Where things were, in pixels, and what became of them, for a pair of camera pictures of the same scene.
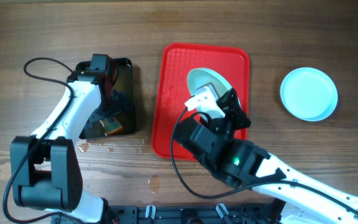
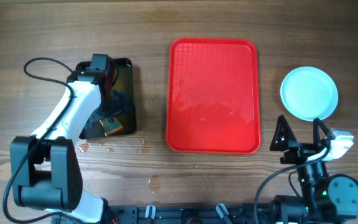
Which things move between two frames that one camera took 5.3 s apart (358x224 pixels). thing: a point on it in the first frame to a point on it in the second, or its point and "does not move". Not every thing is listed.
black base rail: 194,214 does not move
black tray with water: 121,107 does not move
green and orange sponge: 112,126 does not move
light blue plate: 200,76 to 309,93
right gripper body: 233,121 to 301,153
